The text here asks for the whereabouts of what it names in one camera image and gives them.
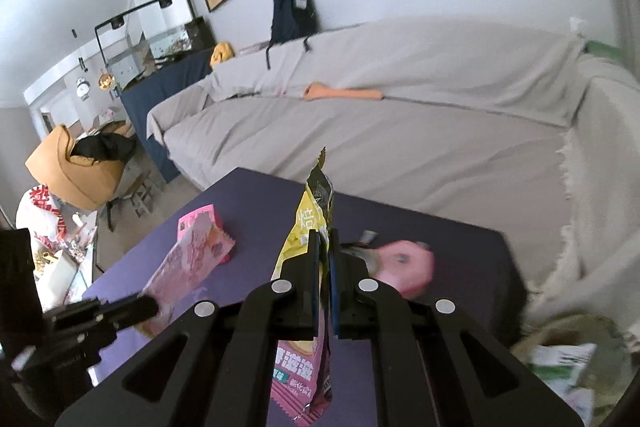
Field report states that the white bag with red print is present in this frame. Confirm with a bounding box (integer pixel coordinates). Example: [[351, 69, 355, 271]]
[[15, 184, 68, 248]]

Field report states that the dark blue cloth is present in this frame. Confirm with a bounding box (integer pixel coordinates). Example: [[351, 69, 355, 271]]
[[120, 49, 216, 185]]

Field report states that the yellow and pink snack packet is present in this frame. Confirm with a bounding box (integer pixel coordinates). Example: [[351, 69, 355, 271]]
[[267, 147, 335, 423]]

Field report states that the glass fish tank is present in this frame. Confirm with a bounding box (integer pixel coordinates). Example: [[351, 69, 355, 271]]
[[94, 0, 216, 90]]

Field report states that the black cloth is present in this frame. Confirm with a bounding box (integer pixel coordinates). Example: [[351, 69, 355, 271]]
[[70, 132, 138, 168]]

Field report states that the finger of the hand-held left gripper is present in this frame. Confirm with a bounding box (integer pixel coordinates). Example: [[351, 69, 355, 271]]
[[42, 293, 162, 348]]

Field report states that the pink round object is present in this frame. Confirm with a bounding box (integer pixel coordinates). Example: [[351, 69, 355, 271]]
[[372, 239, 436, 300]]

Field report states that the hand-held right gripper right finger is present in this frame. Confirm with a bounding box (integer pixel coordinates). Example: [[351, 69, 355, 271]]
[[330, 227, 586, 427]]

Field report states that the green and white packet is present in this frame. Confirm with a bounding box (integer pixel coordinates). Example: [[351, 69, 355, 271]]
[[527, 342, 598, 408]]

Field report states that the cluttered side table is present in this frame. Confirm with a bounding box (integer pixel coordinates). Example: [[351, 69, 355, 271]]
[[30, 212, 98, 308]]

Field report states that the orange brown fabric bag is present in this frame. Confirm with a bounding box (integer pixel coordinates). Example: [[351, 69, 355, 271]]
[[25, 124, 126, 212]]

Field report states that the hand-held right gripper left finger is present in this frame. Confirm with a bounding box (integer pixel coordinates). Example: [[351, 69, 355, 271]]
[[55, 229, 322, 427]]

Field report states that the orange back scratcher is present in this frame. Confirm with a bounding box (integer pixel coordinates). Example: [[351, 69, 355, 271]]
[[303, 82, 385, 102]]

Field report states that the green cloth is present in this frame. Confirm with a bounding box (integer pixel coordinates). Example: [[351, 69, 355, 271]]
[[585, 39, 631, 62]]

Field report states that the beige covered sofa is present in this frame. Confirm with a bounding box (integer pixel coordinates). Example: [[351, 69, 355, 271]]
[[147, 17, 640, 308]]

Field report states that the yellow plush toy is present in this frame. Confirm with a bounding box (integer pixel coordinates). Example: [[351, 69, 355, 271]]
[[209, 41, 236, 68]]

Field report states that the basket with packets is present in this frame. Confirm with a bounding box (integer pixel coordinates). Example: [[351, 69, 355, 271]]
[[510, 312, 636, 427]]

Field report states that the pink snack wrapper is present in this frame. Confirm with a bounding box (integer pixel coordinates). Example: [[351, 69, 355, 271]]
[[137, 214, 236, 338]]

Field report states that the black backpack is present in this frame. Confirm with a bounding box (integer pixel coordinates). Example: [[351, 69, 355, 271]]
[[265, 0, 319, 70]]

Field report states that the cream fringed blanket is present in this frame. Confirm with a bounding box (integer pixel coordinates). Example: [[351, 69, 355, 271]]
[[525, 54, 640, 333]]

